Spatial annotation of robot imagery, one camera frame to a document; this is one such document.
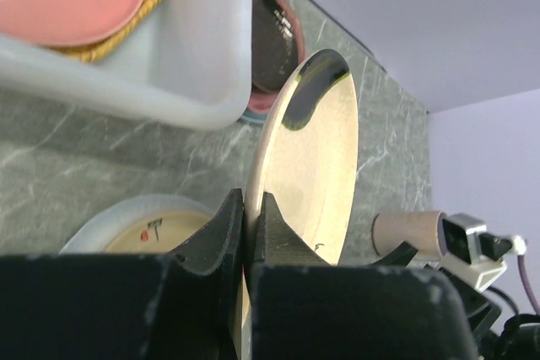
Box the translucent white plastic bin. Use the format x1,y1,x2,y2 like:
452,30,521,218
1,0,252,130

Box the cream bowl with dark blotch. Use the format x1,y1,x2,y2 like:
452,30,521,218
241,49,359,359

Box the cream plate with small motifs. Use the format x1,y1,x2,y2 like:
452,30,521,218
105,211,210,253

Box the white plate under bowl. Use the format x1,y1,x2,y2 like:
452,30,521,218
60,194,215,254

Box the beige mug with purple interior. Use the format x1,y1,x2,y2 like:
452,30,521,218
371,211,446,261

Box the pink scalloped plate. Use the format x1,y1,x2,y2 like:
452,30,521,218
247,0,305,114

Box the orange woven-pattern square plate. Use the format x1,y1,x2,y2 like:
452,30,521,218
50,0,162,63

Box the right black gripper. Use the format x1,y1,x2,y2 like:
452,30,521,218
389,269,539,359

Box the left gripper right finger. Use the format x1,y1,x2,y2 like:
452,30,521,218
248,191,332,360

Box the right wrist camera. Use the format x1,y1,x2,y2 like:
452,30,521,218
438,212,527,293

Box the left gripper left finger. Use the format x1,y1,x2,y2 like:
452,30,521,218
170,189,244,359

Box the light blue bottom plate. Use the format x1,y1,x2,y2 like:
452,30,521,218
240,109,267,126

